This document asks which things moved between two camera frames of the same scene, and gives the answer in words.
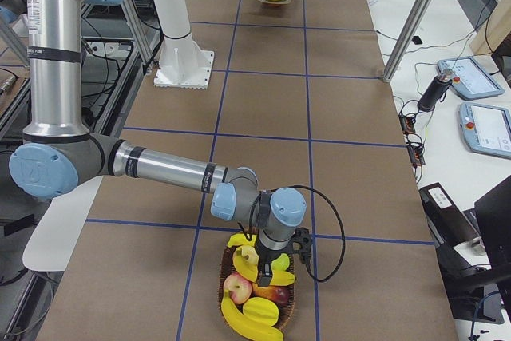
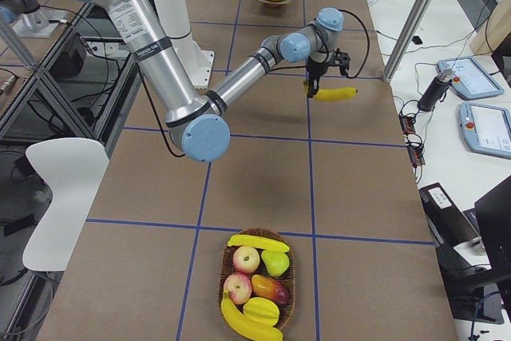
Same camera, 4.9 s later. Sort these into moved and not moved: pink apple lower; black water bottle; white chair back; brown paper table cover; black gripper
Moved: black gripper
Not moved: black water bottle; white chair back; pink apple lower; brown paper table cover
